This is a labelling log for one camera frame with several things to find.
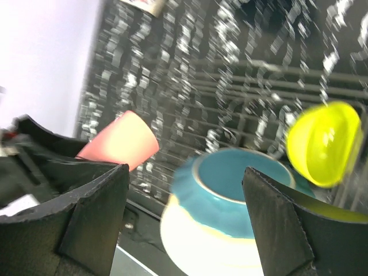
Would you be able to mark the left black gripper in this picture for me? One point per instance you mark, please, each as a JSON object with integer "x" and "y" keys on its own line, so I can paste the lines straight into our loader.
{"x": 39, "y": 162}

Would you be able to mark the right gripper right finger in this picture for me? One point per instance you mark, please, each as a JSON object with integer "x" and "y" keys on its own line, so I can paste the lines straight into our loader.
{"x": 298, "y": 235}

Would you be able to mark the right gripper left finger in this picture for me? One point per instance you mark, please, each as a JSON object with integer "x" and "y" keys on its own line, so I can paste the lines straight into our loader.
{"x": 73, "y": 234}

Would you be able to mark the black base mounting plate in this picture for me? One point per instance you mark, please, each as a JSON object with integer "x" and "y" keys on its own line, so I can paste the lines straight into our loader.
{"x": 139, "y": 249}

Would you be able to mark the short pink cup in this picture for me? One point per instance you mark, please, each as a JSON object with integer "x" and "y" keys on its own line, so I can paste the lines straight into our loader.
{"x": 126, "y": 140}

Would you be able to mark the white plate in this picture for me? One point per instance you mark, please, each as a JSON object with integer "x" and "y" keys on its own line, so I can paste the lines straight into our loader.
{"x": 201, "y": 250}

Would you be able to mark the teal plate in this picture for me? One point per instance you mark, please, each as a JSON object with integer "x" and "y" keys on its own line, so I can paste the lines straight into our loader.
{"x": 210, "y": 187}

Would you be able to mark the yellow-green bowl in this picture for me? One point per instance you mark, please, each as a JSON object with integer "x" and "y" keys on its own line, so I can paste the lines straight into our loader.
{"x": 324, "y": 141}

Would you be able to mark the floral cover book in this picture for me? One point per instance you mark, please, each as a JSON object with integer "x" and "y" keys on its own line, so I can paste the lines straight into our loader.
{"x": 153, "y": 7}

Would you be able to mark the wire dish rack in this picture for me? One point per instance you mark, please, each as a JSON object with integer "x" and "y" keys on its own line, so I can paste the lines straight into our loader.
{"x": 248, "y": 104}

